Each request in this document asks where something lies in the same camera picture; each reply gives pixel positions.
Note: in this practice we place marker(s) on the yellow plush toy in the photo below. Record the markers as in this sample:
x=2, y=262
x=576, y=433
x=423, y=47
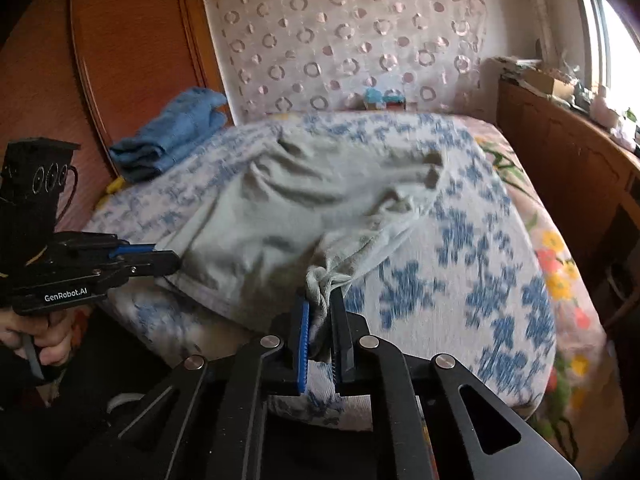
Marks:
x=116, y=186

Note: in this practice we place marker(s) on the window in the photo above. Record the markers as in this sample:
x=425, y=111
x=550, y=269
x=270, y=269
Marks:
x=612, y=25

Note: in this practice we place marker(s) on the circle patterned curtain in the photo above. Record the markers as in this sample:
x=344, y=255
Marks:
x=350, y=40

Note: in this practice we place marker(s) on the grey pants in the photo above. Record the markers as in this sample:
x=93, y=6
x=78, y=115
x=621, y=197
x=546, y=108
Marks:
x=300, y=210

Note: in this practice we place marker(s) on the person's left hand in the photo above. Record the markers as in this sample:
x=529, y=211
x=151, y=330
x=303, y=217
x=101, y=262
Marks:
x=42, y=340

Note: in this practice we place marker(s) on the long wooden cabinet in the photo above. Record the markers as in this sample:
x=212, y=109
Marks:
x=565, y=160

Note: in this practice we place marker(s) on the wooden headboard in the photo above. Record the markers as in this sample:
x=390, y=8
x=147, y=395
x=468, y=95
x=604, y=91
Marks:
x=125, y=50

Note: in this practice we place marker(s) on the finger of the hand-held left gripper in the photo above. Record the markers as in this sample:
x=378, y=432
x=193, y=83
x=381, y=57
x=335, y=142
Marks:
x=137, y=249
x=157, y=264

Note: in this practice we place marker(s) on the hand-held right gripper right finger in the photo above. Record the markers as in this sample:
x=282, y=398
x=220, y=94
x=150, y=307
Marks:
x=345, y=345

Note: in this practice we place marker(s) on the folded blue jeans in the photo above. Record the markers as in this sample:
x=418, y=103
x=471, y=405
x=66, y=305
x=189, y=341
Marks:
x=170, y=135

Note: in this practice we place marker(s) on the white corner curtain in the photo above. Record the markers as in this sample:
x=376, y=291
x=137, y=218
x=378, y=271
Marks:
x=545, y=15

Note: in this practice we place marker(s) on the blue floral bed sheet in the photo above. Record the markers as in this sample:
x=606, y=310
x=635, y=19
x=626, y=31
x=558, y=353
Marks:
x=475, y=285

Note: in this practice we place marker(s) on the open cardboard box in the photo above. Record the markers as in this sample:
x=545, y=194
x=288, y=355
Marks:
x=547, y=82

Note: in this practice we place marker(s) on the colourful floral blanket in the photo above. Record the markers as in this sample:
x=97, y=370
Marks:
x=560, y=270

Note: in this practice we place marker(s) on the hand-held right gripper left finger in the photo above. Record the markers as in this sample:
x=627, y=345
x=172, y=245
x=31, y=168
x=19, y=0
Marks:
x=302, y=345

